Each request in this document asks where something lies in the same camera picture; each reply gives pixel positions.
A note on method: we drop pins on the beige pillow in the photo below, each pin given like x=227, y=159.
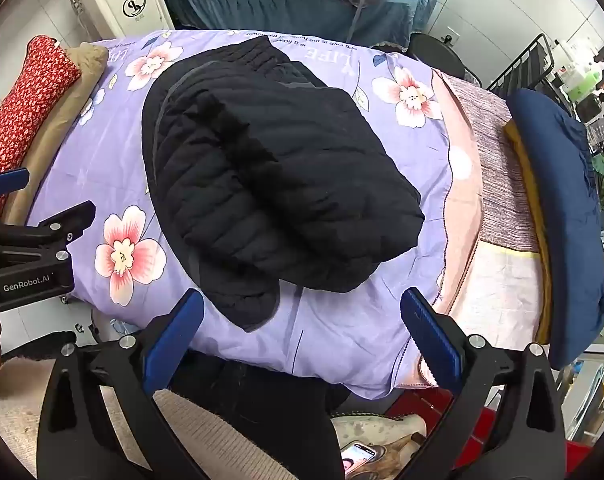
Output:
x=72, y=95

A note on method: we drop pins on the black round stool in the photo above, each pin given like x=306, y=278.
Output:
x=432, y=50

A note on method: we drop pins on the navy blue pillow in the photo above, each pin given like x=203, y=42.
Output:
x=557, y=210

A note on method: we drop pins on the black quilted jacket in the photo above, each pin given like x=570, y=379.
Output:
x=282, y=185

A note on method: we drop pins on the white wall outlet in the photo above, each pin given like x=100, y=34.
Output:
x=452, y=37

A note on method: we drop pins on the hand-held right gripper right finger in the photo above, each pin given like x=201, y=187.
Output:
x=429, y=340

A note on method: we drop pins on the red plastic box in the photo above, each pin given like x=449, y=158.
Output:
x=432, y=402

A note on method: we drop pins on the white speckled shoe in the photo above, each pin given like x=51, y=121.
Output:
x=387, y=427

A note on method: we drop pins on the shelf of assorted bottles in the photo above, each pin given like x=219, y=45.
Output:
x=582, y=80

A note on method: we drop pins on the yellow cushion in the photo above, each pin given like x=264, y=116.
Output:
x=519, y=147

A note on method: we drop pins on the smartphone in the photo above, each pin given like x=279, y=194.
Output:
x=359, y=457

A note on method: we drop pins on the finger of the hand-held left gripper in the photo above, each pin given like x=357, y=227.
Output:
x=57, y=225
x=9, y=180

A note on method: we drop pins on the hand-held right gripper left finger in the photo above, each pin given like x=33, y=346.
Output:
x=174, y=345

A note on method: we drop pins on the person's black pants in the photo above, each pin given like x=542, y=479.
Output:
x=262, y=400

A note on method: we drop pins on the red floral pillow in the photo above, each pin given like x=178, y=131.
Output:
x=22, y=105

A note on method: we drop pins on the white cabinet machine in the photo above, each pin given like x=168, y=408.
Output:
x=127, y=5

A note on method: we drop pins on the pink striped bedsheet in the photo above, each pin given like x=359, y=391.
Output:
x=502, y=185

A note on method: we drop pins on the blue covered bed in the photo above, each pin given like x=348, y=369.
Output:
x=282, y=15

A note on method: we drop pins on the black metal rack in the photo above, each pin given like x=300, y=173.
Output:
x=522, y=70

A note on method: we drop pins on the purple floral blanket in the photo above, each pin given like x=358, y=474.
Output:
x=107, y=160

